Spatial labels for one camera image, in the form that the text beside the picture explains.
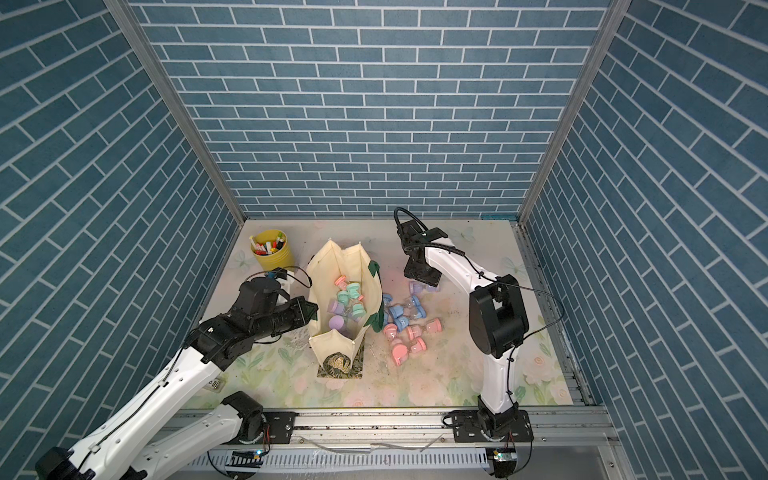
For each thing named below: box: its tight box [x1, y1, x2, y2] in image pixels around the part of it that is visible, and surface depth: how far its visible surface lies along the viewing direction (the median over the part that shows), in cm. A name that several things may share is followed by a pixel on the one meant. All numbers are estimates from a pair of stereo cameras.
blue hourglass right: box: [407, 295, 427, 320], surface depth 96 cm
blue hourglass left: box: [382, 293, 410, 332], surface depth 93 cm
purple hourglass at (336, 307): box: [327, 300, 345, 315], surface depth 89 cm
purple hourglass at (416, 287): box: [409, 280, 440, 296], surface depth 100 cm
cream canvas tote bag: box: [306, 239, 385, 379], surface depth 86 cm
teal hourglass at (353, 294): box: [347, 282, 366, 318], surface depth 93 cm
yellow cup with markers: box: [249, 229, 294, 271], surface depth 96 cm
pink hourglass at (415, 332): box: [406, 318, 443, 354], surface depth 88 cm
